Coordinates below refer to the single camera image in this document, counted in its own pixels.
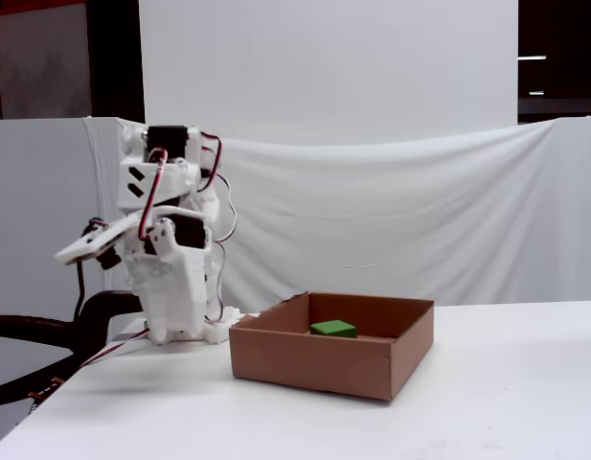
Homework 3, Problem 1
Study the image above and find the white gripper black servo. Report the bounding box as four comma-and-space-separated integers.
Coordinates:
124, 214, 214, 345

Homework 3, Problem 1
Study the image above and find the green cube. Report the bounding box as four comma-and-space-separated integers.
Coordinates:
309, 319, 358, 339

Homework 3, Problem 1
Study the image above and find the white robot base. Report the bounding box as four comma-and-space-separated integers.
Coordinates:
172, 306, 261, 345

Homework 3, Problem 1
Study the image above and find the brown cardboard box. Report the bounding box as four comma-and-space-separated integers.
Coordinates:
228, 290, 436, 402

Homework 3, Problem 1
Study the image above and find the grey white partition panel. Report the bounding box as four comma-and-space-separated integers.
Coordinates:
0, 118, 120, 320

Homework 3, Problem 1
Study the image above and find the white draped cloth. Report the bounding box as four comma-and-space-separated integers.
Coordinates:
83, 116, 591, 308

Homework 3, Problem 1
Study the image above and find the brown cabinet panel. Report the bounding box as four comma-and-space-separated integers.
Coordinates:
0, 2, 93, 121

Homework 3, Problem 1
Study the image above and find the white backdrop board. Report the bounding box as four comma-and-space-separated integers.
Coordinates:
138, 0, 520, 145

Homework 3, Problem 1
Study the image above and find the red white table cable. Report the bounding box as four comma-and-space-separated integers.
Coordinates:
77, 328, 152, 370

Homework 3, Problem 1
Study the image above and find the black camera cable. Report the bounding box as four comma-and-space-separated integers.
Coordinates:
73, 261, 88, 325

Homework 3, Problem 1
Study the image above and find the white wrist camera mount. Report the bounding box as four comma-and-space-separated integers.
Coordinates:
54, 213, 141, 272

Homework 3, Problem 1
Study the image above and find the red black servo cable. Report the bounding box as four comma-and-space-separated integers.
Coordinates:
198, 131, 224, 193
211, 170, 239, 245
137, 147, 170, 241

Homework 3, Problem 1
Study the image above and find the black curved chair frame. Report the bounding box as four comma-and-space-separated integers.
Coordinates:
0, 289, 148, 408

